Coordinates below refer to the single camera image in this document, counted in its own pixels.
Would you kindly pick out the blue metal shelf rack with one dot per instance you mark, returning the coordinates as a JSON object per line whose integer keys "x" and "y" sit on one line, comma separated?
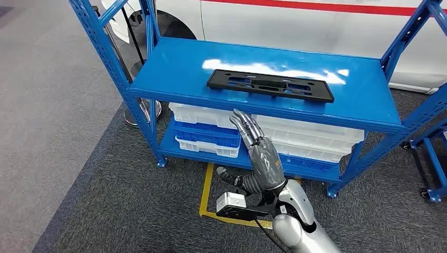
{"x": 174, "y": 69}

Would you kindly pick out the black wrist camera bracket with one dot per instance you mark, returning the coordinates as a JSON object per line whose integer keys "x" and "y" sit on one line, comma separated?
{"x": 244, "y": 212}

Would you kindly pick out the white car with red stripe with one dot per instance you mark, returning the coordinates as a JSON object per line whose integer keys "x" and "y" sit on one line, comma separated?
{"x": 279, "y": 28}

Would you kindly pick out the blue wheeled rack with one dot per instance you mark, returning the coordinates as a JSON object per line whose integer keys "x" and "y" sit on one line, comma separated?
{"x": 433, "y": 164}

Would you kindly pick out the chrome stanchion post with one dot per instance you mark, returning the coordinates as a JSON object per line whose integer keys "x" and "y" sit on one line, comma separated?
{"x": 130, "y": 119}

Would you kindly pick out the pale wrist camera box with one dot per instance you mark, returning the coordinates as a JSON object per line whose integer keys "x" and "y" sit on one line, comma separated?
{"x": 230, "y": 200}

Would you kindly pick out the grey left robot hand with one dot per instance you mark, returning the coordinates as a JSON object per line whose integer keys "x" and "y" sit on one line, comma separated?
{"x": 265, "y": 160}

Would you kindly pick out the black plastic panel part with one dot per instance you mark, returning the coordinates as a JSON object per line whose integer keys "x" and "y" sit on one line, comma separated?
{"x": 269, "y": 83}

